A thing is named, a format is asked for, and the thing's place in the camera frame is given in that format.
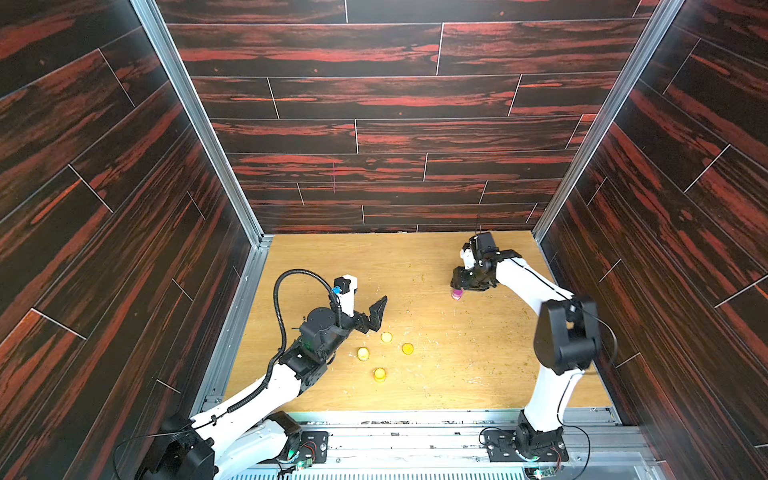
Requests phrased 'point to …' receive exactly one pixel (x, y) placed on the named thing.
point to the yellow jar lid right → (407, 348)
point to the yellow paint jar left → (363, 354)
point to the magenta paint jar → (457, 294)
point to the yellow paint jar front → (380, 374)
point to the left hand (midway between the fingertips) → (372, 294)
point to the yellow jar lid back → (386, 337)
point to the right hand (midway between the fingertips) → (464, 281)
